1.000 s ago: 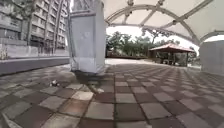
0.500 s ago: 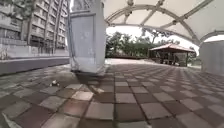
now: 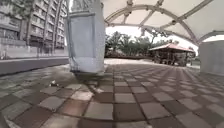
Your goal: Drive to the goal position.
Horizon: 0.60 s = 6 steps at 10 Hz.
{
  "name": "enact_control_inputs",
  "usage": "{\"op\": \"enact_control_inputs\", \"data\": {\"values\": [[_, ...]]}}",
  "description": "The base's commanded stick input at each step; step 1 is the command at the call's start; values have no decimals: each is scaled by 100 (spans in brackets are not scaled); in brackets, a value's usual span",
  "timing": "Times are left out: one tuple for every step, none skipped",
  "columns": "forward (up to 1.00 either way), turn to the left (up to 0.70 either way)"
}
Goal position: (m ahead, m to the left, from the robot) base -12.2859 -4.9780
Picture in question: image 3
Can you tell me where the row of green trees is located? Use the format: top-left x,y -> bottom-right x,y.
104,30 -> 174,60

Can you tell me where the grey concrete pillar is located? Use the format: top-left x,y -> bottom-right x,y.
65,0 -> 107,75

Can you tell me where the chequered brown grey tile pavement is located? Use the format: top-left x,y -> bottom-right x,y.
0,63 -> 224,128

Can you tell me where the red roofed pavilion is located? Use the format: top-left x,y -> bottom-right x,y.
148,42 -> 196,67

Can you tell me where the grey asphalt road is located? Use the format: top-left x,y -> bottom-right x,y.
0,57 -> 70,77

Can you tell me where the tall grey apartment building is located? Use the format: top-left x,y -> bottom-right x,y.
0,0 -> 70,54

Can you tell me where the white canopy roof with frame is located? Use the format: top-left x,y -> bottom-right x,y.
99,0 -> 224,46

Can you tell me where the pale boundary wall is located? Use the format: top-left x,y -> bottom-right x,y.
0,43 -> 69,61

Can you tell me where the pale concrete wall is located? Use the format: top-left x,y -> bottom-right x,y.
198,40 -> 224,77

